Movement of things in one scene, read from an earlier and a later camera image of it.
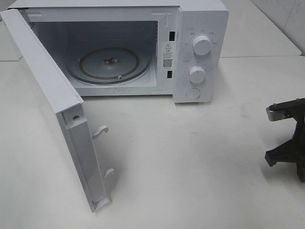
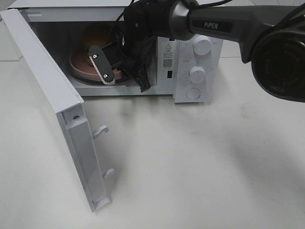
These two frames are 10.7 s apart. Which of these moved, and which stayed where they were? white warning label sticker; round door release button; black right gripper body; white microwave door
Moved: black right gripper body
Stayed: white microwave door; white warning label sticker; round door release button
